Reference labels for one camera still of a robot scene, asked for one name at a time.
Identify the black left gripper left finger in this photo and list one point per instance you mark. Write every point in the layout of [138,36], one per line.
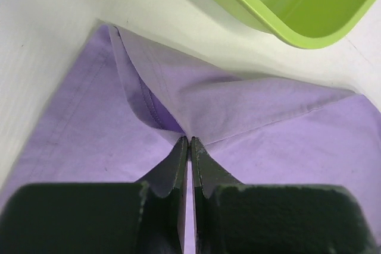
[146,216]

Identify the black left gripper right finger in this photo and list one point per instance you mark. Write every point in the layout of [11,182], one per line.
[233,217]

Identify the purple t shirt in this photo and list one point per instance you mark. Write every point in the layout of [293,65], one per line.
[127,100]

